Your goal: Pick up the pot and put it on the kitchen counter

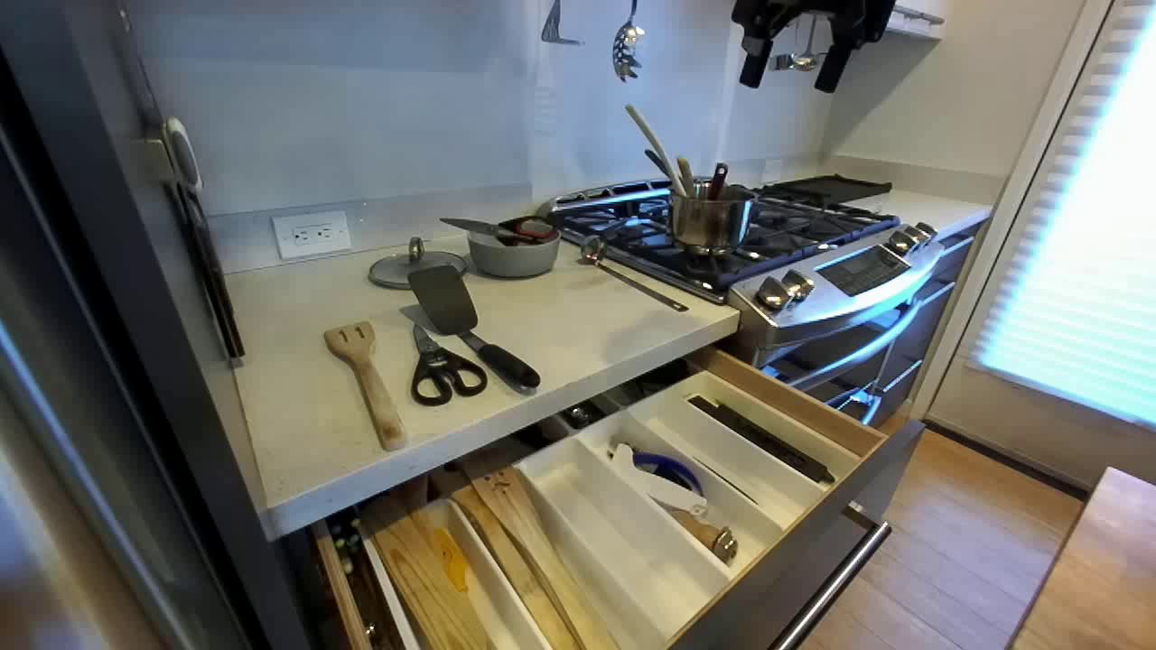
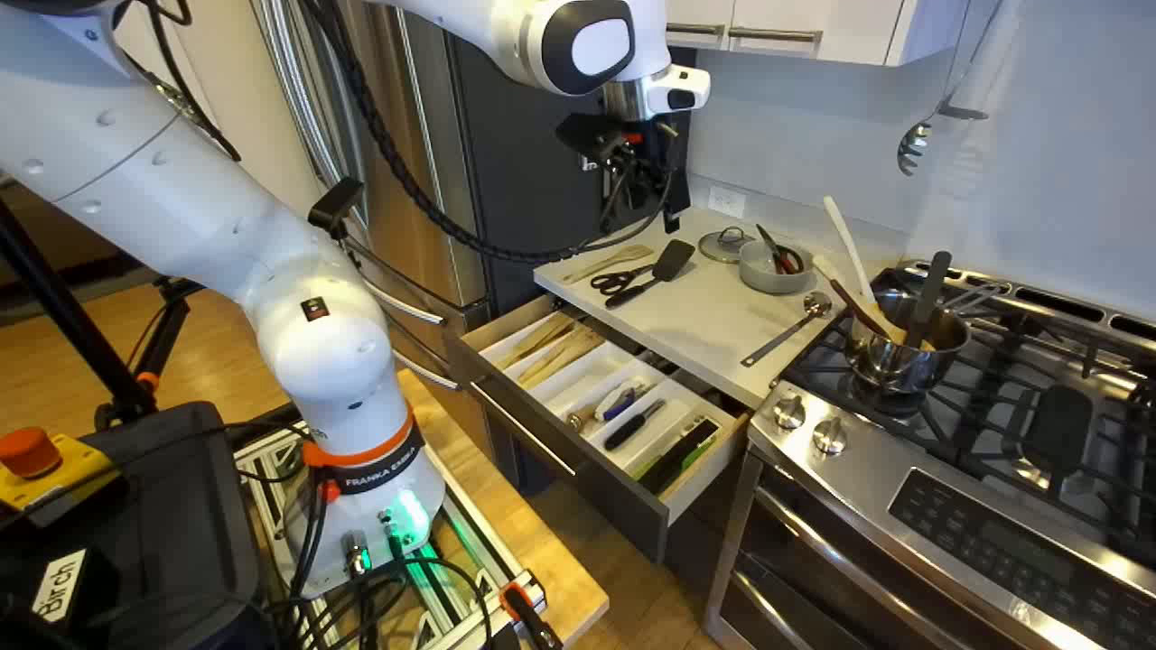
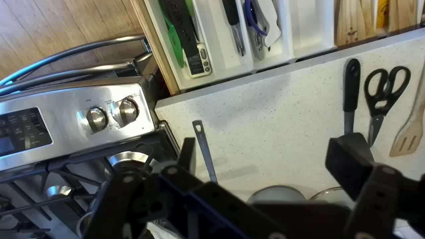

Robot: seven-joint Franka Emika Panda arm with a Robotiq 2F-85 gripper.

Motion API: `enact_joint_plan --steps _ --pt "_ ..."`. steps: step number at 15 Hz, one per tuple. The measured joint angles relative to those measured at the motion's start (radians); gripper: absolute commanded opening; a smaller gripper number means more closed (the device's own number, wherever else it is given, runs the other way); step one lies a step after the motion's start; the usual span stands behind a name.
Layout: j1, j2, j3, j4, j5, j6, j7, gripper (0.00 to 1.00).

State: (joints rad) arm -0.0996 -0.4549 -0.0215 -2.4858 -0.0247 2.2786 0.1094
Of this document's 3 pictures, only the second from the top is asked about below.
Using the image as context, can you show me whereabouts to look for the black controller box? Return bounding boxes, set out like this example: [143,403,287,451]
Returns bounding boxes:
[0,402,262,650]

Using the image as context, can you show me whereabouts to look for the stainless steel refrigerator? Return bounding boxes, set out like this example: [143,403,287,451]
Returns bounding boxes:
[246,0,697,354]

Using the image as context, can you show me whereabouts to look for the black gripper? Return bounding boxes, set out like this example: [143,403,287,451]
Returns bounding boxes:
[552,110,693,234]

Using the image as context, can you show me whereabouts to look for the round glass pot lid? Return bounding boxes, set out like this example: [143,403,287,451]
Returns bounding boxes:
[697,225,758,266]

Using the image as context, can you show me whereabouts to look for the small steel pot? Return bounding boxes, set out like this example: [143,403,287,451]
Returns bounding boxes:
[846,305,975,403]

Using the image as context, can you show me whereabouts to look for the black handled scissors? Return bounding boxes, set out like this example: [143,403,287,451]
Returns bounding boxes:
[584,261,659,307]

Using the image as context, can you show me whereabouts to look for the grey bowl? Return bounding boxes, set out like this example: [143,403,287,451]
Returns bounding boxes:
[732,237,818,301]

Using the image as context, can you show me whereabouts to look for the long black drawer utensil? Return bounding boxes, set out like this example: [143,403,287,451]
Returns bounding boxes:
[635,412,723,498]

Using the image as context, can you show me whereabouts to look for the stainless steel gas stove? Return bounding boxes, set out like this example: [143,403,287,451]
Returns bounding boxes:
[702,262,1156,650]

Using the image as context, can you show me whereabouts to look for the hanging metal ladle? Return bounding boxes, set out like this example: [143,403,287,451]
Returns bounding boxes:
[893,105,992,181]

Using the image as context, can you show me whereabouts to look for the white and blue tool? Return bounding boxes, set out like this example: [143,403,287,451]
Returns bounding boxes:
[596,378,667,454]

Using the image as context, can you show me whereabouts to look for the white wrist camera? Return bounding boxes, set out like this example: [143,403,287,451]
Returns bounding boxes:
[600,66,716,125]

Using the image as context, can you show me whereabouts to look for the wooden drawer utensils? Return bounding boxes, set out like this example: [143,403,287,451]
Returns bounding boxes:
[494,314,605,390]

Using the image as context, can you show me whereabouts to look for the grey kitchen drawer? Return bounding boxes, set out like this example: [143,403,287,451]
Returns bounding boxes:
[449,294,752,566]

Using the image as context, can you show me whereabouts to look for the white wall cabinet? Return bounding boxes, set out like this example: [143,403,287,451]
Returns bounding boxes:
[659,0,982,71]

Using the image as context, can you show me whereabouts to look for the white drawer organizer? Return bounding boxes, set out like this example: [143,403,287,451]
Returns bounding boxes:
[472,305,740,503]

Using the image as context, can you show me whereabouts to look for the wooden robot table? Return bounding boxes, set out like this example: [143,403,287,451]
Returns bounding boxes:
[393,366,615,650]

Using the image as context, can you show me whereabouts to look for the red emergency stop button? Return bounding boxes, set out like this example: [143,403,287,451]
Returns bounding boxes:
[0,421,118,518]

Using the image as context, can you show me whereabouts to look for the dark grey utensil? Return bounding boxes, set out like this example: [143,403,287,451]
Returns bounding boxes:
[906,249,956,342]

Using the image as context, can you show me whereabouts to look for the black spatula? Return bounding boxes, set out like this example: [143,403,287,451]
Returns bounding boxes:
[602,234,702,309]

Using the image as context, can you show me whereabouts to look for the wooden spoon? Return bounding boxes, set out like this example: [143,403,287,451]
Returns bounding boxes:
[827,273,909,354]

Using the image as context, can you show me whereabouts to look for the red handled tool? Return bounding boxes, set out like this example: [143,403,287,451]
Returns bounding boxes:
[752,219,810,277]

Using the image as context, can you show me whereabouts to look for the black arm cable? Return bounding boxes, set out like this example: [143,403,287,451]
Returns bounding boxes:
[301,0,693,262]

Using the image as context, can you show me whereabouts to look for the long metal spoon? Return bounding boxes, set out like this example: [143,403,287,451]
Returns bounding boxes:
[735,288,838,373]

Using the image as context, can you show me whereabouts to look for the black tripod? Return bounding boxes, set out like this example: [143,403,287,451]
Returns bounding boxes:
[0,195,202,435]

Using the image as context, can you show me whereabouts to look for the bundle of base cables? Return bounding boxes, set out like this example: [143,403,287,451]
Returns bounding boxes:
[234,472,558,650]

